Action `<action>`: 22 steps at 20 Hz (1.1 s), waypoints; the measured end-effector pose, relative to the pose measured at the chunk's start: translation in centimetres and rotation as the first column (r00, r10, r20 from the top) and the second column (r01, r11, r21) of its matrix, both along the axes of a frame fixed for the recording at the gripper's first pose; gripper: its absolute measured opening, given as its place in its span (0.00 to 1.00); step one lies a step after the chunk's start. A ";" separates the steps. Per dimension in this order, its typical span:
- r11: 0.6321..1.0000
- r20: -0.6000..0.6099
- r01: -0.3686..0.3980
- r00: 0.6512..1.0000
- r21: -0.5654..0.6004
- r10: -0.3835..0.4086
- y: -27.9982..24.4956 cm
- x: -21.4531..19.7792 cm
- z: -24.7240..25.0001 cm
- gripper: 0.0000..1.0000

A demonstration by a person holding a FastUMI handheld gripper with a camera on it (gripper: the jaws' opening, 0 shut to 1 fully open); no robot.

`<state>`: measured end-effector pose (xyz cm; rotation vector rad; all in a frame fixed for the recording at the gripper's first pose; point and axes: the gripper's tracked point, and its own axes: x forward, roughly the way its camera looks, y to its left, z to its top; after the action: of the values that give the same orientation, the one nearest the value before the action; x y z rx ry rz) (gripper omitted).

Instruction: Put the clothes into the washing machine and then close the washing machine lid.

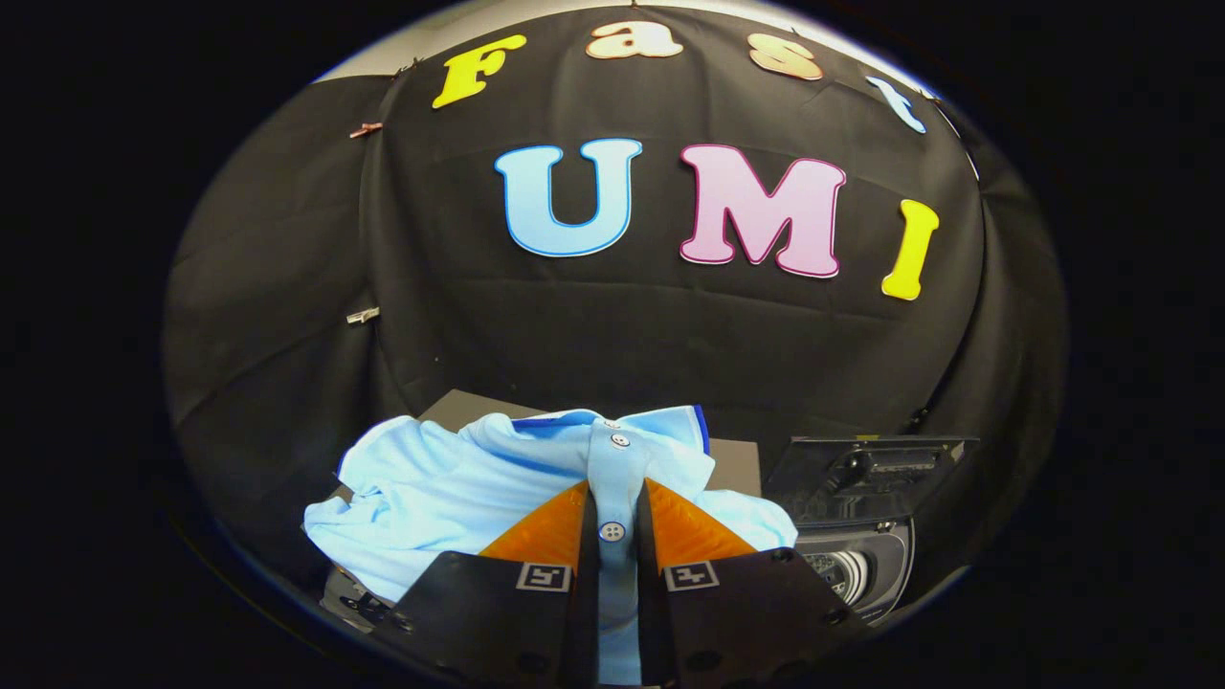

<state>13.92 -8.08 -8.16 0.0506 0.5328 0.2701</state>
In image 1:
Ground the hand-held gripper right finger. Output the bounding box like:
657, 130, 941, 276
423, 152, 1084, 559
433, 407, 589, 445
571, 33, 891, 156
635, 478, 868, 689

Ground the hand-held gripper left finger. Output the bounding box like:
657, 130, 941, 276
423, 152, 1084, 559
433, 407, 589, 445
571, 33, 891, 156
368, 478, 602, 689

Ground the light blue polo shirt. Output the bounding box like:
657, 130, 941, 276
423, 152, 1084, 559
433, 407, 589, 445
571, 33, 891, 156
304, 405, 800, 686

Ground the dark transparent washing machine lid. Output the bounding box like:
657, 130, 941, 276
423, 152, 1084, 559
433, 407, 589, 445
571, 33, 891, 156
764, 435, 980, 525

